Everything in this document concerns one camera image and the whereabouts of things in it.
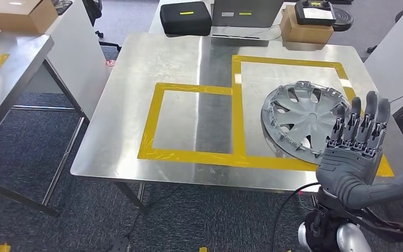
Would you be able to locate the grey plastic wheel hubcap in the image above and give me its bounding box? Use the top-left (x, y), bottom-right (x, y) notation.
top-left (260, 80), bottom-right (354, 165)

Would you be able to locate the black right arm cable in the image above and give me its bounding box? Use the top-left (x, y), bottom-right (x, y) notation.
top-left (269, 182), bottom-right (322, 252)

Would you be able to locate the steel side table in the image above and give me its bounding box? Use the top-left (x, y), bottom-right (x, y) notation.
top-left (0, 30), bottom-right (91, 218)

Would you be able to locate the grey laptop case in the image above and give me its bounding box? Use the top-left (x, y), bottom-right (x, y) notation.
top-left (210, 0), bottom-right (285, 39)

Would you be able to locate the black round stool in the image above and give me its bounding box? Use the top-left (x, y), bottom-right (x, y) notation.
top-left (333, 8), bottom-right (354, 33)

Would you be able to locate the yellow tape large frame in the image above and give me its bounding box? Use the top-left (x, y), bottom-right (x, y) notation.
top-left (231, 54), bottom-right (395, 178)

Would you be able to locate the white desk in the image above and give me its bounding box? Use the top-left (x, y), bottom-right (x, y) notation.
top-left (148, 0), bottom-right (285, 40)

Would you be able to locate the black zip case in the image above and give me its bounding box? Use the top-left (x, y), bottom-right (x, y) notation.
top-left (159, 1), bottom-right (213, 37)

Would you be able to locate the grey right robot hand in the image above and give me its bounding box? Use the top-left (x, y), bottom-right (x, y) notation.
top-left (314, 90), bottom-right (403, 210)

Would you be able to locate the steel workbench table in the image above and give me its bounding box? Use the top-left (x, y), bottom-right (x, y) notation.
top-left (70, 31), bottom-right (403, 213)

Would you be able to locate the black office chair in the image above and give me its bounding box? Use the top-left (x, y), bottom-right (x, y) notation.
top-left (82, 0), bottom-right (123, 52)

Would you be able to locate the small cardboard box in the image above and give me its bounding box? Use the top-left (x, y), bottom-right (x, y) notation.
top-left (279, 4), bottom-right (335, 46)

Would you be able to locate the white partition panel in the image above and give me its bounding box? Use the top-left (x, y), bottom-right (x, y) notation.
top-left (363, 7), bottom-right (403, 116)
top-left (24, 0), bottom-right (113, 121)

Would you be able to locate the large cardboard box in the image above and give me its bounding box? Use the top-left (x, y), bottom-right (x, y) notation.
top-left (0, 0), bottom-right (59, 35)

